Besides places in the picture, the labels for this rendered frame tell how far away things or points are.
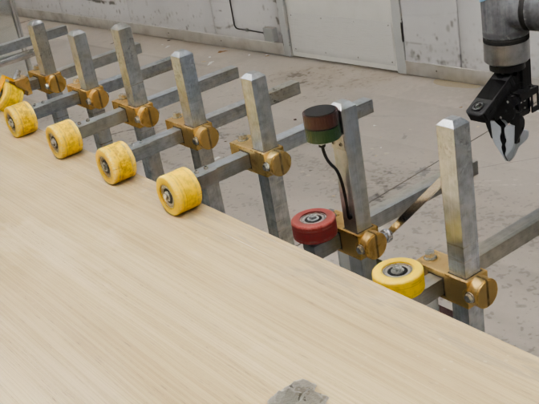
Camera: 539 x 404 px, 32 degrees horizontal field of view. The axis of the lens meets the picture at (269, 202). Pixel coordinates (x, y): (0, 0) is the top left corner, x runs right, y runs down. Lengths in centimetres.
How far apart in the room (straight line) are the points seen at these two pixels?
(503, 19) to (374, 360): 83
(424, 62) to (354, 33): 51
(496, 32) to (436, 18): 306
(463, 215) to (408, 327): 21
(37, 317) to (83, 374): 21
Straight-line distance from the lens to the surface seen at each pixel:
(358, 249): 164
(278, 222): 185
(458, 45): 489
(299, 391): 122
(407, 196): 178
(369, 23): 525
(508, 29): 187
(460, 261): 148
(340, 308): 138
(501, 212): 358
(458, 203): 142
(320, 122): 152
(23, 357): 146
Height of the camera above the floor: 164
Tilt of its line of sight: 25 degrees down
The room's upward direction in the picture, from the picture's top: 10 degrees counter-clockwise
